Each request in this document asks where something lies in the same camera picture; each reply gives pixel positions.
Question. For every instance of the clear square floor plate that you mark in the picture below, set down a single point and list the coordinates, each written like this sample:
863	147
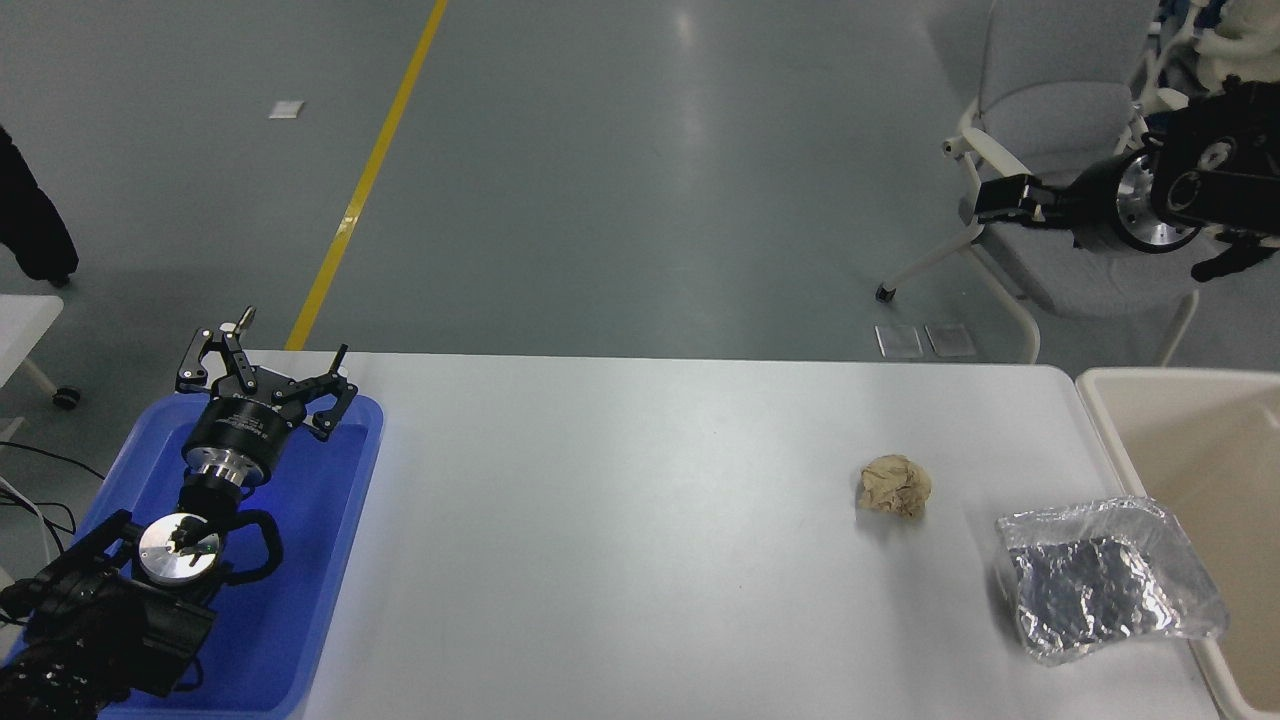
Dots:
950	339
900	340

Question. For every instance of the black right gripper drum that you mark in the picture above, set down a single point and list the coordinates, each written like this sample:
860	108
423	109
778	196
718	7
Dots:
1092	210

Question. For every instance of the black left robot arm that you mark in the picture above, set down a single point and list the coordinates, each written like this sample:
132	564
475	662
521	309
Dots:
100	620

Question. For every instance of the crumpled silver foil tray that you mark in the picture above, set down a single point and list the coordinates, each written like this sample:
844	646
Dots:
1100	585

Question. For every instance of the large pale bin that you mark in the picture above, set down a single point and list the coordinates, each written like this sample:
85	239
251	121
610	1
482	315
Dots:
1240	470

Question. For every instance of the grey office chair white frame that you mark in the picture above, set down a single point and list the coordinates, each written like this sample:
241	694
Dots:
1050	110

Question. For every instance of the white side table with casters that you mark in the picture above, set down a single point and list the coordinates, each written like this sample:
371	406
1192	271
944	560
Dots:
20	330

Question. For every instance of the blue plastic tray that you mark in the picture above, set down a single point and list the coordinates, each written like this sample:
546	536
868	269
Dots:
300	560

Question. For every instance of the person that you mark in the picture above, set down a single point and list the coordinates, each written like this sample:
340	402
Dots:
1245	50

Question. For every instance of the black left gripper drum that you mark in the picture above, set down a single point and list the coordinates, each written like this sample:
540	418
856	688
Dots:
236	428

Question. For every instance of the white framed office chair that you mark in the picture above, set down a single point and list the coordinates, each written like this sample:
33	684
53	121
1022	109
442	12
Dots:
1168	98

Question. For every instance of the crumpled tan paper ball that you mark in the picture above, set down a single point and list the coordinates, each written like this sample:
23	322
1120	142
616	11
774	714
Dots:
893	488

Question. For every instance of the white paper scrap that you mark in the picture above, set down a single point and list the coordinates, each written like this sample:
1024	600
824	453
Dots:
287	109

